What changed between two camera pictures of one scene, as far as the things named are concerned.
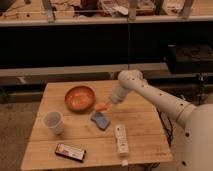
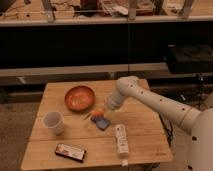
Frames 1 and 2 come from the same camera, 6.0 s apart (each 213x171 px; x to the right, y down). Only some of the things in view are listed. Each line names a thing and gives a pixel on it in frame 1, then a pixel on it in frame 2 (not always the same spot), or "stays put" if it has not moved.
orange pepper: x=102 y=106 -> x=98 y=112
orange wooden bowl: x=80 y=99 stays put
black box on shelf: x=189 y=58 stays put
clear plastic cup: x=54 y=120 stays put
